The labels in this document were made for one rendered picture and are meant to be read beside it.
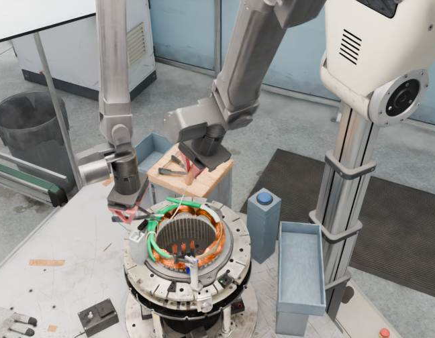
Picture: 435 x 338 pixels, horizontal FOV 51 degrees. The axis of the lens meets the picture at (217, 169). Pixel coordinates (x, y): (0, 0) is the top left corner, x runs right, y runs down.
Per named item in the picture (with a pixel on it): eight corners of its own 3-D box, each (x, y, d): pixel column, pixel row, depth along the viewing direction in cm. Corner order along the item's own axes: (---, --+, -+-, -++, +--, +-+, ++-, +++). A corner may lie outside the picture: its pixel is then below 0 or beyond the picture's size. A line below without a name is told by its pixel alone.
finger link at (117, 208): (111, 227, 110) (105, 201, 103) (122, 206, 115) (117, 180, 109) (137, 233, 109) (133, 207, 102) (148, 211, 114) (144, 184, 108)
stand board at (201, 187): (146, 179, 140) (145, 173, 138) (180, 145, 152) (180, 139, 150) (201, 203, 132) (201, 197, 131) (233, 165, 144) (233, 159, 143)
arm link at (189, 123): (257, 117, 79) (237, 73, 80) (201, 131, 73) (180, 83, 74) (226, 143, 89) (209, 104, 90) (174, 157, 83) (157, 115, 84)
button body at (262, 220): (260, 264, 148) (265, 211, 131) (244, 252, 152) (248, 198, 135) (274, 252, 152) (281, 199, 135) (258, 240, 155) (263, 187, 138)
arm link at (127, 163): (139, 153, 98) (130, 137, 101) (107, 163, 95) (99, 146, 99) (141, 176, 102) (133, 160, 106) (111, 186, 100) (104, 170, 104)
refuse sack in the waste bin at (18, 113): (-4, 167, 268) (-26, 119, 245) (41, 131, 294) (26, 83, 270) (47, 187, 256) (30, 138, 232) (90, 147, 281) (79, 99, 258)
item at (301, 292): (309, 363, 124) (325, 306, 105) (269, 359, 125) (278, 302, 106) (307, 284, 142) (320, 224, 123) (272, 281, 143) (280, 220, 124)
